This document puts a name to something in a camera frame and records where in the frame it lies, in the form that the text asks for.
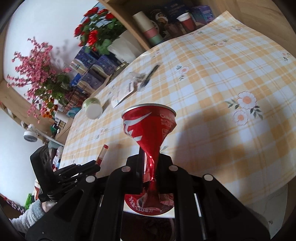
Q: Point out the dark blue printed box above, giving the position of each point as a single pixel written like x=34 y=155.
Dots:
x=166 y=20

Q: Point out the teal red printed box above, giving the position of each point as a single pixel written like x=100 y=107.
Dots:
x=74 y=102

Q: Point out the green bag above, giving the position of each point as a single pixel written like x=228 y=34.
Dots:
x=29 y=200

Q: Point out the small red packet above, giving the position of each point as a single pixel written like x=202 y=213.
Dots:
x=103 y=155

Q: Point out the wooden shelf unit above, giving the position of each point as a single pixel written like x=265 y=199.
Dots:
x=124 y=14

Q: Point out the dark blue gold gift box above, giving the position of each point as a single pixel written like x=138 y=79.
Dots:
x=104 y=66
x=83 y=61
x=91 y=82

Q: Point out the golden leaf tray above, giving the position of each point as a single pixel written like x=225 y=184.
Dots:
x=121 y=67

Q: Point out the small purple box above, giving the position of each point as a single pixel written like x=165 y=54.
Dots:
x=202 y=14

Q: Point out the yellow plaid floral tablecloth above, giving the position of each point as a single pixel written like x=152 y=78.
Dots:
x=208 y=92

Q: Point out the white cylindrical container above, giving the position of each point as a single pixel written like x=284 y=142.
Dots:
x=62 y=118

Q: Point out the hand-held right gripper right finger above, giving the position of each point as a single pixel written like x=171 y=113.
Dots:
x=165 y=176

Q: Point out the wooden low cabinet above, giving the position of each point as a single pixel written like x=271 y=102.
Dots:
x=62 y=136

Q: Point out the white flower pot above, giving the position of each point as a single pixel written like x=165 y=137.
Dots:
x=126 y=46

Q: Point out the red artificial rose plant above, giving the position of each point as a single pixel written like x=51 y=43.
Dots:
x=92 y=37

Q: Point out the pink artificial blossom arrangement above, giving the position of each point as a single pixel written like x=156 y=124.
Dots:
x=34 y=69

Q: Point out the black pen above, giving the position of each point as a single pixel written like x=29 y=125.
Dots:
x=149 y=76

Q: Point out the small green white yogurt cup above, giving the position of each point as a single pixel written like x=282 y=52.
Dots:
x=92 y=109

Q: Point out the crushed red soda can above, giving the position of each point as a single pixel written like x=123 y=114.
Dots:
x=148 y=129

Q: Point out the red paper cup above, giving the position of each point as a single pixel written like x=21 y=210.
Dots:
x=186 y=23

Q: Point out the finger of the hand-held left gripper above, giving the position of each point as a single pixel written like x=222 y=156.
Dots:
x=67 y=185
x=76 y=169

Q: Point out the person's left forearm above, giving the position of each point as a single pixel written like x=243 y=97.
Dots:
x=25 y=215

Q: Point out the wooden wall shelf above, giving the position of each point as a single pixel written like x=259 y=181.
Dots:
x=13 y=102

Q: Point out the white standing fan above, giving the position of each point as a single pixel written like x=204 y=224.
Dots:
x=30 y=134

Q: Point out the orange artificial flowers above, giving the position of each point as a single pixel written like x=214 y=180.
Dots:
x=49 y=110

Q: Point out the maroon plastic trash bin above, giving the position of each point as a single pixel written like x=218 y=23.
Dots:
x=148 y=229

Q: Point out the red checkered cloth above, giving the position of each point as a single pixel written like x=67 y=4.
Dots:
x=11 y=202

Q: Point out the stack of pastel paper cups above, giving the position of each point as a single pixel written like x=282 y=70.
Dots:
x=148 y=27

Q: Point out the clear plastic wrapper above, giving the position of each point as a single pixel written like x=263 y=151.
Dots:
x=136 y=76

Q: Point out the white printed plastic wrapper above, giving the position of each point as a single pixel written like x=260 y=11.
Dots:
x=122 y=95

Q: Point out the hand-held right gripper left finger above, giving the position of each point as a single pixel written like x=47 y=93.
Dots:
x=133 y=176

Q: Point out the person's left hand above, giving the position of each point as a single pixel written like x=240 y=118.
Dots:
x=48 y=206

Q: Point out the flat blue box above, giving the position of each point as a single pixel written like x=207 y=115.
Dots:
x=74 y=81

